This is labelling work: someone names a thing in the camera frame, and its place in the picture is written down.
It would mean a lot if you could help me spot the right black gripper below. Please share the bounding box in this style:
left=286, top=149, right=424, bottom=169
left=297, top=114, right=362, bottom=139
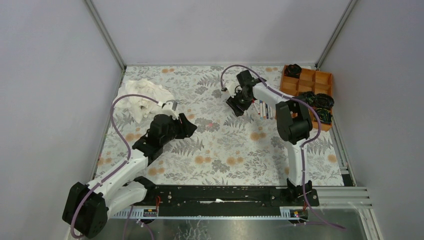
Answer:
left=226, top=88, right=253, bottom=118

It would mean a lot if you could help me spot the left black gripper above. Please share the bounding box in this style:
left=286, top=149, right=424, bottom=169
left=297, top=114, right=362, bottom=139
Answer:
left=160, top=113, right=198, bottom=147

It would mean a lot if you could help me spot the white pen blue tip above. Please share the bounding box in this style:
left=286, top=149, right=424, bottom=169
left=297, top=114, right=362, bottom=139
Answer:
left=259, top=100, right=264, bottom=120

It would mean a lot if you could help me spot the white pen orange tip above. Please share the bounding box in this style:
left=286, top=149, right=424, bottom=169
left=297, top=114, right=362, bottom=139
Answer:
left=261, top=102, right=268, bottom=120

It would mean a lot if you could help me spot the purple pen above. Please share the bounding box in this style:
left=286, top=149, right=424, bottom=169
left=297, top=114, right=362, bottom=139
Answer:
left=263, top=103, right=269, bottom=119

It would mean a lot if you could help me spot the white pen grey cap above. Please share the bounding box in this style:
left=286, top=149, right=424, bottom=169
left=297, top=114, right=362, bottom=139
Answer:
left=267, top=105, right=273, bottom=120

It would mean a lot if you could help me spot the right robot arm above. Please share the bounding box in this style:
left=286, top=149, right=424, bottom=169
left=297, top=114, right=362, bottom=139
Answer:
left=220, top=69, right=313, bottom=207

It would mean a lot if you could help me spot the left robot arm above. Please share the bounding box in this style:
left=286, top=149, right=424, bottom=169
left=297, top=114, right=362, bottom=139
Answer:
left=62, top=113, right=198, bottom=239

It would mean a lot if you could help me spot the floral table mat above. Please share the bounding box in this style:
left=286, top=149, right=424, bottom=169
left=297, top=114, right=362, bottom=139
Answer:
left=95, top=65, right=344, bottom=186

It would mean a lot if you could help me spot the white crumpled cloth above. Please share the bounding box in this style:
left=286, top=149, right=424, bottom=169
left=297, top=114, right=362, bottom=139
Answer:
left=114, top=78, right=175, bottom=124

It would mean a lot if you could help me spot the orange compartment tray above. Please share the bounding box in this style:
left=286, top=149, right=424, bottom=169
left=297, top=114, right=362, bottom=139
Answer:
left=280, top=64, right=335, bottom=132

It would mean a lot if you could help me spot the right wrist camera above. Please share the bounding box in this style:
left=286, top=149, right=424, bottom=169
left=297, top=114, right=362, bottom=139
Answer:
left=222, top=82, right=238, bottom=98

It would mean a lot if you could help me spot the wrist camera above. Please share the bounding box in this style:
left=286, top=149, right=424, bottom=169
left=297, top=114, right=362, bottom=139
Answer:
left=157, top=99, right=179, bottom=120
left=222, top=82, right=238, bottom=98

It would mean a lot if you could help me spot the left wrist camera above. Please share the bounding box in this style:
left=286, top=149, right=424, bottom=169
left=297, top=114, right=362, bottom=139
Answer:
left=157, top=99, right=179, bottom=120

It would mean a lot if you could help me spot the black cable coil top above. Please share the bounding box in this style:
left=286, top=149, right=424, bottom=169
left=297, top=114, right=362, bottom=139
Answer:
left=284, top=64, right=303, bottom=79

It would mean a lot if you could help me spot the black cable coil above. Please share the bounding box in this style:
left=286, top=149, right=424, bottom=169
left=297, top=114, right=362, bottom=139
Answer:
left=314, top=93, right=335, bottom=110
left=284, top=64, right=303, bottom=79
left=299, top=91, right=317, bottom=105
left=314, top=108, right=333, bottom=125

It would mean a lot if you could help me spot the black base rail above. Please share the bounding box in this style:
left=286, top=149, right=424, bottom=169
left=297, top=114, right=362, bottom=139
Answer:
left=135, top=185, right=320, bottom=217

